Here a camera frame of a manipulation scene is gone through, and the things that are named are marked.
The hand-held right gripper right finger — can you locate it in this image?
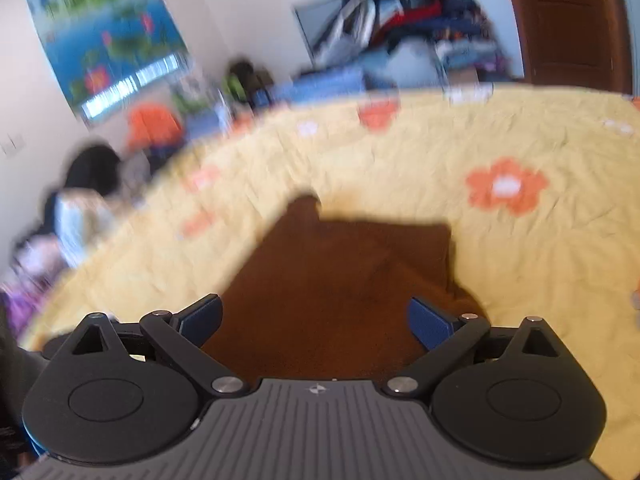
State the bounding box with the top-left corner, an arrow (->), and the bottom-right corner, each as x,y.
381,297 -> 587,399

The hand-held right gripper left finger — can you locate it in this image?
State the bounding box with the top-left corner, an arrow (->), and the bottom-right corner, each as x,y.
42,293 -> 249,399

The brown knit garment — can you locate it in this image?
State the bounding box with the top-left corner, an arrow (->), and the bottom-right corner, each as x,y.
200,191 -> 494,387

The pile of clothes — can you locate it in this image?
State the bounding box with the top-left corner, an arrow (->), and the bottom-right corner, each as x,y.
310,0 -> 507,88

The yellow floral bedsheet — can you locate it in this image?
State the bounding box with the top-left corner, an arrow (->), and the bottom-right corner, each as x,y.
17,85 -> 640,480

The pale blue cloth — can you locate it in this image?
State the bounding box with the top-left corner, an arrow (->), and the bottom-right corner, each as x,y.
52,187 -> 117,269

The purple cloth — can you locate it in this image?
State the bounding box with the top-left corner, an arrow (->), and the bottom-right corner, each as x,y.
0,237 -> 63,338

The black cloth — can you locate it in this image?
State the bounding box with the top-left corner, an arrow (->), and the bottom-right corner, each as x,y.
64,144 -> 124,193

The orange plastic bag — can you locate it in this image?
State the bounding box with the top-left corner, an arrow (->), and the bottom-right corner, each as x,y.
125,101 -> 184,152

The dark plush toy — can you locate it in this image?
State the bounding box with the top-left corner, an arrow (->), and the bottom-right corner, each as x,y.
229,59 -> 273,96

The light blue mattress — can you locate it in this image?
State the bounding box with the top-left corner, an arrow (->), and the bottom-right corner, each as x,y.
267,66 -> 367,107

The brown wooden door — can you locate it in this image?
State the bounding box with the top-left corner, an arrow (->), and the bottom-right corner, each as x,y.
500,0 -> 634,95

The white wall switch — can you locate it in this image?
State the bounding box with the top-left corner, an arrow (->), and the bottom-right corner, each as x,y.
0,134 -> 26,158

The lotus wall poster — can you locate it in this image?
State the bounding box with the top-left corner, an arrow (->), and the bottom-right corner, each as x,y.
22,0 -> 194,124

